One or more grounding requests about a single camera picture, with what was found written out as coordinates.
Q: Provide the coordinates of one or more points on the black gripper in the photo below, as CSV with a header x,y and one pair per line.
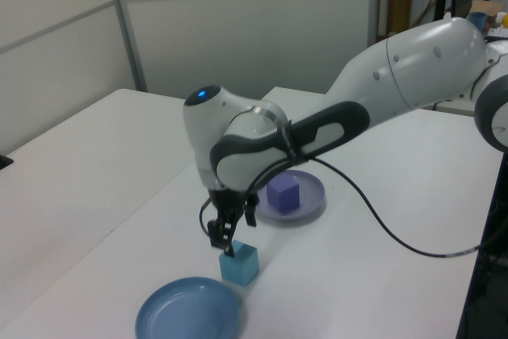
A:
x,y
228,202

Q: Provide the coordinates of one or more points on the cyan foam cube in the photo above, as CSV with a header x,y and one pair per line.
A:
x,y
240,265

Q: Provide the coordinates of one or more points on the purple foam cube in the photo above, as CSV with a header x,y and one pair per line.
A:
x,y
282,194

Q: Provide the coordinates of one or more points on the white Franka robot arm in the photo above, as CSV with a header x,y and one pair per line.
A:
x,y
397,73

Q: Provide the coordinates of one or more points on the purple plate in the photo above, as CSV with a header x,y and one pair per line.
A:
x,y
309,200

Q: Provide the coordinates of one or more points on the blue plate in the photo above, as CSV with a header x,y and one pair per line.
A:
x,y
186,311

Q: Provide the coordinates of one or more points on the black table clamp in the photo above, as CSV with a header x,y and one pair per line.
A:
x,y
5,161

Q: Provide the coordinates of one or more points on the cardboard box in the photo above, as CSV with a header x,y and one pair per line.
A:
x,y
400,3

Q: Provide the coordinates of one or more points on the blue cup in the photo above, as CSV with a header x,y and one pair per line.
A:
x,y
477,20

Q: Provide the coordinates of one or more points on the black table frame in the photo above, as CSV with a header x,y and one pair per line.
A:
x,y
476,295

